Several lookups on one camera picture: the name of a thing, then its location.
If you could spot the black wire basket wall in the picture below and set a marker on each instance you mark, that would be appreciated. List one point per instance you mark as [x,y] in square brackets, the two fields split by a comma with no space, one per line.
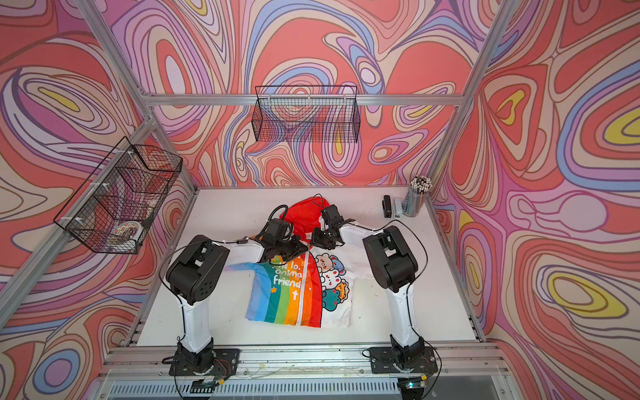
[132,184]
[291,121]

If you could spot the black stapler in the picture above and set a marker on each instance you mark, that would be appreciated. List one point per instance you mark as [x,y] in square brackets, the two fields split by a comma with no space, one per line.
[387,206]

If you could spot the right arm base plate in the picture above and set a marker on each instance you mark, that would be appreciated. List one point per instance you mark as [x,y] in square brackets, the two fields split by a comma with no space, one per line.
[387,360]

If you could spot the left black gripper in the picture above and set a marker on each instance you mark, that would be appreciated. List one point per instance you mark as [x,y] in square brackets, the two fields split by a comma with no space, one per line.
[297,247]

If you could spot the black wire basket back wall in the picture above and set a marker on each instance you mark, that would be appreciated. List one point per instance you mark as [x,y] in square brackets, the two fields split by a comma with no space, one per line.
[291,121]

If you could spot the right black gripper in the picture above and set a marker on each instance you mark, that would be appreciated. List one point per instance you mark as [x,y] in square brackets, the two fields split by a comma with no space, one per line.
[316,241]

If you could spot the black wire basket left wall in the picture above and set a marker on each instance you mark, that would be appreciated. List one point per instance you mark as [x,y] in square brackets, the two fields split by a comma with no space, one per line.
[132,184]

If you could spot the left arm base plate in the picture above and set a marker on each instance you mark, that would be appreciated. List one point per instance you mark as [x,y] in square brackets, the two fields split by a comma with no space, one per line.
[206,371]

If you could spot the aluminium frame rail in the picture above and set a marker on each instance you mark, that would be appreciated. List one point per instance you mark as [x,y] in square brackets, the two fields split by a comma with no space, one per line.
[250,99]

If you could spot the pale eraser block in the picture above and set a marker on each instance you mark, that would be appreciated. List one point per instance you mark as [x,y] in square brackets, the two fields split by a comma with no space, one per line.
[397,207]

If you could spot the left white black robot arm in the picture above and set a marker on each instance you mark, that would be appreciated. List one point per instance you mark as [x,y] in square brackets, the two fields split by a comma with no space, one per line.
[192,278]

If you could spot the metal cup of pencils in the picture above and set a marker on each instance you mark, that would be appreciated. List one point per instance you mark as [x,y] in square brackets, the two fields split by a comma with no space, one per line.
[418,188]

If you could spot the rainbow red hooded jacket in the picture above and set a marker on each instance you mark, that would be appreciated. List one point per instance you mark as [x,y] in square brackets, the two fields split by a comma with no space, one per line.
[316,289]

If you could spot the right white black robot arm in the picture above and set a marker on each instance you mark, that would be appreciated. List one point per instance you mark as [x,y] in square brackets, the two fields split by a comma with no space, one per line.
[394,268]

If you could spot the round item in left basket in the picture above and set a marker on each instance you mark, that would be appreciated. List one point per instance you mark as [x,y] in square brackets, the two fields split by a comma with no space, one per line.
[125,236]

